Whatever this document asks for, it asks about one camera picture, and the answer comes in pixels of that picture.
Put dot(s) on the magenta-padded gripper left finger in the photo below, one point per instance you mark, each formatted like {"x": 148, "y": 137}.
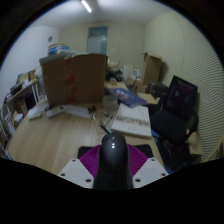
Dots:
{"x": 74, "y": 174}

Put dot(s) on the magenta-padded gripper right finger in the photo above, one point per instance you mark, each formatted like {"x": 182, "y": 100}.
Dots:
{"x": 151, "y": 173}

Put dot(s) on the black computer mouse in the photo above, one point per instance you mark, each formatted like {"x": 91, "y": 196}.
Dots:
{"x": 113, "y": 160}

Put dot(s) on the black office chair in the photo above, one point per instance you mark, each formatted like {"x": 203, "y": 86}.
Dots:
{"x": 173, "y": 125}

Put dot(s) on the black marker pen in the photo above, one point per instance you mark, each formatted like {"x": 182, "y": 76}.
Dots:
{"x": 106, "y": 128}

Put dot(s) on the thick white book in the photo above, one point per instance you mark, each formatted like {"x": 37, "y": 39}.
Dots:
{"x": 131, "y": 120}

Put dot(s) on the white paper sheet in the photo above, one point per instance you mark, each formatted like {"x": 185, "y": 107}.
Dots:
{"x": 80, "y": 111}

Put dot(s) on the blue book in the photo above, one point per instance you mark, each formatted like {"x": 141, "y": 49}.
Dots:
{"x": 128, "y": 96}

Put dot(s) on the clear plastic container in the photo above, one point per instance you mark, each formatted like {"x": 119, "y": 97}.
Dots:
{"x": 110, "y": 101}

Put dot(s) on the cluttered shelf unit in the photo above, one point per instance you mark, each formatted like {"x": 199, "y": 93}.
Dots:
{"x": 13, "y": 100}

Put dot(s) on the large brown cardboard box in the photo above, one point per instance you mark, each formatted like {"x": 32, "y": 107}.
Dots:
{"x": 76, "y": 78}

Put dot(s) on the small open cardboard box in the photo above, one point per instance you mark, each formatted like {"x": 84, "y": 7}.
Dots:
{"x": 151, "y": 68}

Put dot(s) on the blue and white carton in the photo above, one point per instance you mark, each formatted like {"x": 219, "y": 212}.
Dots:
{"x": 57, "y": 49}

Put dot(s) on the grey door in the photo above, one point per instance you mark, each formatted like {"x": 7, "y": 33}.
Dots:
{"x": 97, "y": 41}

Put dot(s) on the ceiling tube light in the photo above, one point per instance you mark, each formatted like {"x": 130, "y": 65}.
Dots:
{"x": 86, "y": 6}

